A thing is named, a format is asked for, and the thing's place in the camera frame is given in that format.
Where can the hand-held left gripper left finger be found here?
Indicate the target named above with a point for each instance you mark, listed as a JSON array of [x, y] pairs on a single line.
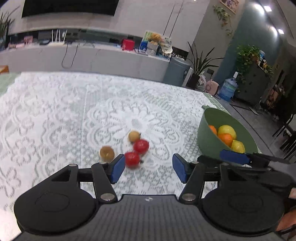
[[117, 169]]

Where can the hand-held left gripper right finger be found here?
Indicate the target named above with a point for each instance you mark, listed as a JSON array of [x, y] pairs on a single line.
[[180, 168]]

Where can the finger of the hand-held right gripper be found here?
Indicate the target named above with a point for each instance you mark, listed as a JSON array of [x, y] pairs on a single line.
[[208, 160], [233, 155]]

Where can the yellow lemon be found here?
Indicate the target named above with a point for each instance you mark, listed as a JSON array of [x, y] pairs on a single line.
[[227, 131], [238, 147]]

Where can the red tomato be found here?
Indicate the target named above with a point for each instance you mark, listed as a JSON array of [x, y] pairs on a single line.
[[132, 160], [141, 146]]

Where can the brown kiwi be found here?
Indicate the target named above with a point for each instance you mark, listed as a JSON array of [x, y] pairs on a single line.
[[134, 136], [106, 154]]

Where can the orange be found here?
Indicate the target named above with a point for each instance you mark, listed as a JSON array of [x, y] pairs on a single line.
[[212, 129], [225, 139]]

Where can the green bowl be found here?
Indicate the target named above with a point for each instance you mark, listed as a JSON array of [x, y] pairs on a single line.
[[205, 139]]

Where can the person's right hand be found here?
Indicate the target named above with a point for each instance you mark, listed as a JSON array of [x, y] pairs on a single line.
[[288, 220]]

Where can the dark chair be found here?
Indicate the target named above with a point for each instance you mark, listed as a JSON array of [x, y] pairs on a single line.
[[286, 134]]

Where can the green checked table mat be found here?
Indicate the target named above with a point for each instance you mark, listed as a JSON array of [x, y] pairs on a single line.
[[217, 102]]

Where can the blue water jug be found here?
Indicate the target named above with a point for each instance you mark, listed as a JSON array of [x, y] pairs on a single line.
[[228, 90]]

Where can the white lace tablecloth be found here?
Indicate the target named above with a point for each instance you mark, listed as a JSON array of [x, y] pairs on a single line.
[[69, 115]]

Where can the pink pig heater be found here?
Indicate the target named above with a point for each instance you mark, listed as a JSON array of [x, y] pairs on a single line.
[[212, 87]]

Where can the dark green cabinet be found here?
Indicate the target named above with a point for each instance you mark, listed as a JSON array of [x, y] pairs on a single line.
[[254, 85]]

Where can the white plastic bag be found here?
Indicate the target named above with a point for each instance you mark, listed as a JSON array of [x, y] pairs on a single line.
[[201, 82]]

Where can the grey trash bin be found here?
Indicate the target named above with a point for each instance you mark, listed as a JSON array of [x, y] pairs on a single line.
[[177, 71]]

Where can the tall potted plant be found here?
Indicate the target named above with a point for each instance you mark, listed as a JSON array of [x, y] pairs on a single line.
[[198, 62]]

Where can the ivy plant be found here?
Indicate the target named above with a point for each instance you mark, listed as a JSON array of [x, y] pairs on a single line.
[[246, 55]]

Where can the marble television console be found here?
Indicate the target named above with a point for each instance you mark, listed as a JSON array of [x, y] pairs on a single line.
[[104, 60]]

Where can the red box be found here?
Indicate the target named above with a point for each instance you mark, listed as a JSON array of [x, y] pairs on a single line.
[[128, 44]]

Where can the brown teddy bear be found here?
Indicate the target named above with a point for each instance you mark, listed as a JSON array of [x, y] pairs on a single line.
[[155, 38]]

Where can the colourful poster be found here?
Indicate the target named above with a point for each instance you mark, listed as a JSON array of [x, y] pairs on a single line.
[[144, 39]]

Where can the ceiling spotlight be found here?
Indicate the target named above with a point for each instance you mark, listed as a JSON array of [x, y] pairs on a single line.
[[280, 31], [267, 8]]

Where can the hanging vine plant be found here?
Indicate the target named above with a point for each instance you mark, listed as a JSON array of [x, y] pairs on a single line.
[[223, 18]]

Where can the white router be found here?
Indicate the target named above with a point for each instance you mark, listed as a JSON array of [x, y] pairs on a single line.
[[57, 41]]

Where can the framed picture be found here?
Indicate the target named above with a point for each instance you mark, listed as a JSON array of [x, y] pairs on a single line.
[[230, 5]]

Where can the wooden box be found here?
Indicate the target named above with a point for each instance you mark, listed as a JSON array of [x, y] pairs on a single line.
[[3, 69]]

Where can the pink picture card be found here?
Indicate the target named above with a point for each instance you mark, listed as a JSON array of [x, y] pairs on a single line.
[[27, 39]]

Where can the black television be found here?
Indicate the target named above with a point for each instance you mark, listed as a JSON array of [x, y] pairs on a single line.
[[69, 7]]

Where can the leafy plant in blue vase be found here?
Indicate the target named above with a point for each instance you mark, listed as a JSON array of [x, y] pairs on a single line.
[[5, 27]]

